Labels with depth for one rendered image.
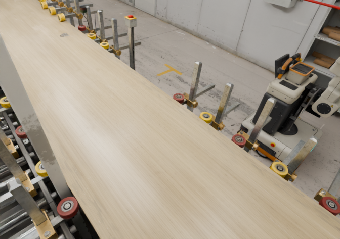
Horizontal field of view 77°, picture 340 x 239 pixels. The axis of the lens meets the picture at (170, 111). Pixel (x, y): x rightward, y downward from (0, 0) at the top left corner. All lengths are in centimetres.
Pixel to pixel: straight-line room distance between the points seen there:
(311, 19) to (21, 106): 364
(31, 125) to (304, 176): 240
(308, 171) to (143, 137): 193
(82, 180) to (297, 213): 96
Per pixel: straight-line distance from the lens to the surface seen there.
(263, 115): 125
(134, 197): 102
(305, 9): 386
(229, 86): 129
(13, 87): 74
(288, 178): 140
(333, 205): 129
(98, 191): 105
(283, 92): 212
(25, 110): 79
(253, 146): 139
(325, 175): 279
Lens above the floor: 181
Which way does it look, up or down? 41 degrees down
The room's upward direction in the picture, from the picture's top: 6 degrees clockwise
